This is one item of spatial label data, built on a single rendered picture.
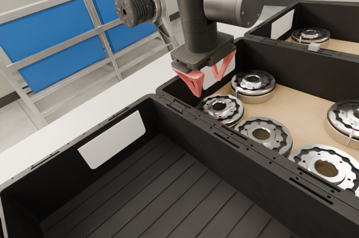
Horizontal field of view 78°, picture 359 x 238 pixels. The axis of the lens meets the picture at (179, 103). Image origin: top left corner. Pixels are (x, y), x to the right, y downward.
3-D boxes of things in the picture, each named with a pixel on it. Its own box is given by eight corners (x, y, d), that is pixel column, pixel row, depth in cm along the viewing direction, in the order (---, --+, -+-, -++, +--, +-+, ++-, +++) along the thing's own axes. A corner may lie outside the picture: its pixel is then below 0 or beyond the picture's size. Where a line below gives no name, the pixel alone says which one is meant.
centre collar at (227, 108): (203, 109, 48) (202, 107, 48) (218, 98, 50) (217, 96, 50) (220, 119, 45) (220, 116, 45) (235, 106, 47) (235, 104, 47)
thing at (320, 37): (285, 38, 69) (285, 36, 68) (303, 27, 73) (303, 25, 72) (318, 45, 62) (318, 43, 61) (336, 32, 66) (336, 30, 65)
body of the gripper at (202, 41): (235, 45, 40) (234, 3, 35) (195, 74, 36) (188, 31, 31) (209, 36, 44) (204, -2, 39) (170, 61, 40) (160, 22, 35)
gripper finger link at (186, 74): (226, 89, 44) (224, 47, 38) (201, 109, 41) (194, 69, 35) (202, 77, 48) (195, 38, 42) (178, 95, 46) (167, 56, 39)
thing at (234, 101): (187, 112, 49) (186, 110, 49) (217, 90, 54) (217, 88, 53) (221, 133, 43) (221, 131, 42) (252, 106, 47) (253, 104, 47)
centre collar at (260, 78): (237, 81, 54) (237, 79, 54) (251, 73, 56) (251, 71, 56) (253, 89, 51) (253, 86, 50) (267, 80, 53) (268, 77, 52)
